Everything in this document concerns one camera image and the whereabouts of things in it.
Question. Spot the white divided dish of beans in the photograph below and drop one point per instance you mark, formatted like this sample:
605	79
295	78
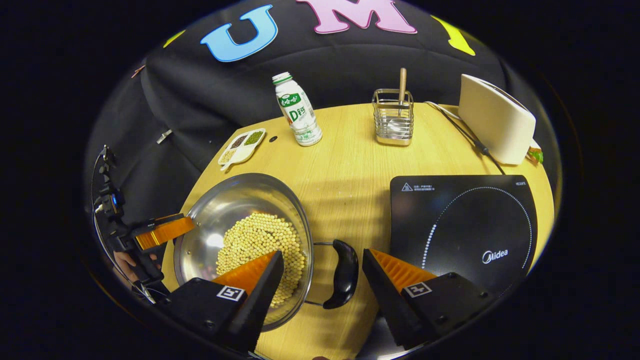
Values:
242	147

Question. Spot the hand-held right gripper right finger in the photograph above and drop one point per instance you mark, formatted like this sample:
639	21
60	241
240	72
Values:
385	305

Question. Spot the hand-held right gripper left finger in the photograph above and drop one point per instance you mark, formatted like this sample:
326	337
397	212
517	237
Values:
260	305

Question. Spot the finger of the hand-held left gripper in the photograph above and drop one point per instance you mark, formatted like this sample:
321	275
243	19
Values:
165	232

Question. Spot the white toaster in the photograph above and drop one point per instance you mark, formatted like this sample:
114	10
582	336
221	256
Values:
495	120

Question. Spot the pink cloth clip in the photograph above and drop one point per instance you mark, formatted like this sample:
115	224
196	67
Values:
137	71

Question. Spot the black induction cooktop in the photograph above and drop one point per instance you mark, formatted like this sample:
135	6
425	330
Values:
460	220

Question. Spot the white cloth clip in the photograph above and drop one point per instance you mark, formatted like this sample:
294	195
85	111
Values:
164	136

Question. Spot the toy sandwich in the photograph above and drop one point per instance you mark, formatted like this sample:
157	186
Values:
536	154

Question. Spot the black backdrop cloth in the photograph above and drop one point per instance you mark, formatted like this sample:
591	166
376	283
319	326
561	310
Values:
200	100

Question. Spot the pile of yellow soybeans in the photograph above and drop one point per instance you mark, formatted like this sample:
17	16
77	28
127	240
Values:
260	237

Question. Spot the white drink bottle green label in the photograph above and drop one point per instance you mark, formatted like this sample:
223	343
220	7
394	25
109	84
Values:
297	112

